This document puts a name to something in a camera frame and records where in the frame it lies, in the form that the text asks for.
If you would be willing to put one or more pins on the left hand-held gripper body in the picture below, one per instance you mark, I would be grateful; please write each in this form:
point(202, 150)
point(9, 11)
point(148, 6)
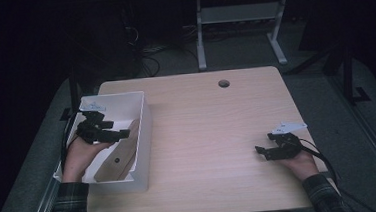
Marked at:
point(92, 126)

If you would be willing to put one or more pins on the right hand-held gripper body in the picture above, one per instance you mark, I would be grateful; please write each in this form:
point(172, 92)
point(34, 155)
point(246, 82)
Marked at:
point(285, 144)

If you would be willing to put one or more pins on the white rectangular box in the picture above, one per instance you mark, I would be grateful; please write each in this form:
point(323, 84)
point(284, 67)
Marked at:
point(145, 139)

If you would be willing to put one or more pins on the person's right hand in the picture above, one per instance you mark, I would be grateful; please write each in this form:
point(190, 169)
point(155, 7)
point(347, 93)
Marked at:
point(302, 164)

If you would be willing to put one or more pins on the person's left hand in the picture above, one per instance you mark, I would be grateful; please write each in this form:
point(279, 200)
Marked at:
point(79, 157)

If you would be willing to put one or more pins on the black metal stand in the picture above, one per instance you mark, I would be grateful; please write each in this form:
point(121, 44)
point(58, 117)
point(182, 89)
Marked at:
point(73, 90)
point(349, 74)

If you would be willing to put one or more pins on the white metal table frame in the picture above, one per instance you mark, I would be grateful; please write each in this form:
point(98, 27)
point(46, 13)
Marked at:
point(236, 13)

